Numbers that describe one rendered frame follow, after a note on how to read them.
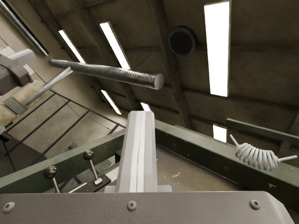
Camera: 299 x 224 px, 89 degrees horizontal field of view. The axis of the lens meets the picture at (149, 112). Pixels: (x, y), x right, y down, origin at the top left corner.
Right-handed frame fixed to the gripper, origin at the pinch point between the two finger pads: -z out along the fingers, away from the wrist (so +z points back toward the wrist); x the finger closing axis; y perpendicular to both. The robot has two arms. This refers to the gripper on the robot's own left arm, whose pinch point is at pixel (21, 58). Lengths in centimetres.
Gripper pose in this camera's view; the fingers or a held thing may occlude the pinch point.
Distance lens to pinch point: 50.1
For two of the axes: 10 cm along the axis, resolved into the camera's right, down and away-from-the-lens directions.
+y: 2.3, -5.7, -7.9
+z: -3.9, 6.9, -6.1
